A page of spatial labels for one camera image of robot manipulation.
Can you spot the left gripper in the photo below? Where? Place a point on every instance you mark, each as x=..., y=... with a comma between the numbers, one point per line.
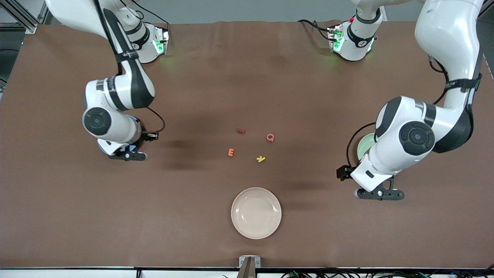
x=342, y=172

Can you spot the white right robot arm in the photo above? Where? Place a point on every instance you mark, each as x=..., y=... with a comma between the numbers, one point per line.
x=115, y=88

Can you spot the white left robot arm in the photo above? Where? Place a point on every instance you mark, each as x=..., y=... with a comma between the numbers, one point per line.
x=444, y=42

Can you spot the light green plate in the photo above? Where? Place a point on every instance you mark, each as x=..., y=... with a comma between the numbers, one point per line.
x=364, y=146

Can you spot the brown table cover sheet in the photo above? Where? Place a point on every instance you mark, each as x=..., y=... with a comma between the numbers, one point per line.
x=154, y=216

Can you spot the pink letter Q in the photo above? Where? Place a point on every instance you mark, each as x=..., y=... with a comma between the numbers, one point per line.
x=268, y=137

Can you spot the yellow letter k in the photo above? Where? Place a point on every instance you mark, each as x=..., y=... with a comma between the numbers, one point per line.
x=261, y=158

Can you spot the beige plate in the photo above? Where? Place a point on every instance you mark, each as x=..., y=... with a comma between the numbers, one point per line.
x=256, y=213

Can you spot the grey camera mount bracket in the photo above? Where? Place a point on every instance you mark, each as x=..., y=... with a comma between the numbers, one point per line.
x=250, y=262

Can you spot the white table edge rail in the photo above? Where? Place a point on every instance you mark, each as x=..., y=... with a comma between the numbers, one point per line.
x=77, y=274

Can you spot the silver aluminium frame profile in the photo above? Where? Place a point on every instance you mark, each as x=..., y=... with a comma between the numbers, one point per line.
x=29, y=26

